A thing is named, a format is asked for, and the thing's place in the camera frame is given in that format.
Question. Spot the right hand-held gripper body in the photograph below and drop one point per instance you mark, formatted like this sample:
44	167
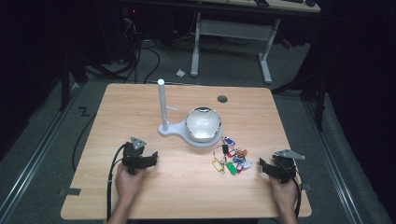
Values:
285	165

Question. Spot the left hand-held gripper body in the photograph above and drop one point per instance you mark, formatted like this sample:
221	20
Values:
133	152

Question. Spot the person's right hand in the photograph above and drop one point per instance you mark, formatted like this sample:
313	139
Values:
285	194

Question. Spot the person's left hand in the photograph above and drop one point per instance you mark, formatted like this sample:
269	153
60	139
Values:
128	183

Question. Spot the white stand with pole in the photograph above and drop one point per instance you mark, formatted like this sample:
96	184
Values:
168	129

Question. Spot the bunch of colourful key tags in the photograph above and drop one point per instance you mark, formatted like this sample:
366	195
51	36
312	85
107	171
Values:
232	155

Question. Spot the shiny metal bowl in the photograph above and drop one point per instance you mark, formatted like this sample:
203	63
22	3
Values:
203	124

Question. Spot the black zigzag floor tape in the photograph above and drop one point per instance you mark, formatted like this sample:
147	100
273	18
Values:
84	111

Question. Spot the black tape strip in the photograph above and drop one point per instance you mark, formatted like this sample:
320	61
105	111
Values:
73	191

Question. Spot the black metal stand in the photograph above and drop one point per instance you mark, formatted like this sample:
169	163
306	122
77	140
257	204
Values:
311	93
65	84

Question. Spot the black round table grommet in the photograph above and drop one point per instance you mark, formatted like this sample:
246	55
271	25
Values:
222	99

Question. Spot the white paper scrap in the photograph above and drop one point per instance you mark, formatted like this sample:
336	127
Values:
180	73

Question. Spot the small red object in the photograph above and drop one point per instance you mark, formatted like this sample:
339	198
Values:
286	44

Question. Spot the desk with white legs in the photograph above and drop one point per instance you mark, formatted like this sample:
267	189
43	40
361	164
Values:
233	29

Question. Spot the metal floor rail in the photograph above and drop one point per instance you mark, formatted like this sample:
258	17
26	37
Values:
37	155
333	161

